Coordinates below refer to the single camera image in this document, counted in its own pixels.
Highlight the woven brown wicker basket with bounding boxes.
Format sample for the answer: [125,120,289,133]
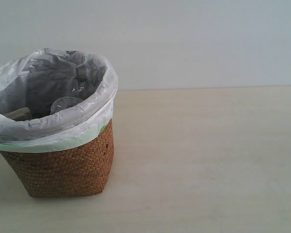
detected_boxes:
[0,121,114,198]

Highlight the grey cardboard egg carton piece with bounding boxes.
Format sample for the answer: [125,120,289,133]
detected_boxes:
[4,107,32,121]

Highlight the white translucent bin liner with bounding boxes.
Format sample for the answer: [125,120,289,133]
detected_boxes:
[0,48,118,143]

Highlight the clear plastic bottle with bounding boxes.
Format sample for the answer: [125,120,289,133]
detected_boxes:
[66,85,87,100]

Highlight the green capped plastic bottle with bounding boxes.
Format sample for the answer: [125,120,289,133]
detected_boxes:
[50,97,83,115]

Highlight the green bin liner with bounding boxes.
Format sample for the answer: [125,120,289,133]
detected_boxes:
[0,108,113,153]

